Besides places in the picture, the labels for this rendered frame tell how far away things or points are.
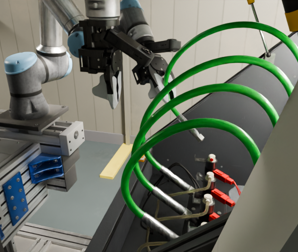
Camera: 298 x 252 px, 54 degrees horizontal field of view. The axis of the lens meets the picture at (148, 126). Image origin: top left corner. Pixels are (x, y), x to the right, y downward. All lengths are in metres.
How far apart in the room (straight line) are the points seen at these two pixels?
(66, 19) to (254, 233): 0.80
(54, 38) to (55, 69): 0.12
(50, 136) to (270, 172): 0.99
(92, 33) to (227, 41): 2.00
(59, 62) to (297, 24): 1.04
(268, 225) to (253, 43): 2.41
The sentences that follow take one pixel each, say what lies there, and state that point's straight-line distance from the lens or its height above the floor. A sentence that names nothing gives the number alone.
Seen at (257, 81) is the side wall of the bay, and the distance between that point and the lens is 0.99.
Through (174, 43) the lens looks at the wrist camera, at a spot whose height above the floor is 1.36.
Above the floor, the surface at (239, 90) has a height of 1.34.
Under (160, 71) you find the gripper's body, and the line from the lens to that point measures 0.85.
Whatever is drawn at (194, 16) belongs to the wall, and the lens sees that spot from 2.60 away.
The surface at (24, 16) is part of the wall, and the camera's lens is 3.23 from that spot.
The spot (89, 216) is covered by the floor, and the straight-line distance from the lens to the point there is 2.25.
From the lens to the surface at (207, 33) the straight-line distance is 0.73.
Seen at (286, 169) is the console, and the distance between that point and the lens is 0.25.
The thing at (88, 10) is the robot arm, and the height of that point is 1.45.
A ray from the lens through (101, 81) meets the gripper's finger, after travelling 0.70.
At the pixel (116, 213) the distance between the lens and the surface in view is 0.81.
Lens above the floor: 1.48
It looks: 25 degrees down
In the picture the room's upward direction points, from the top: straight up
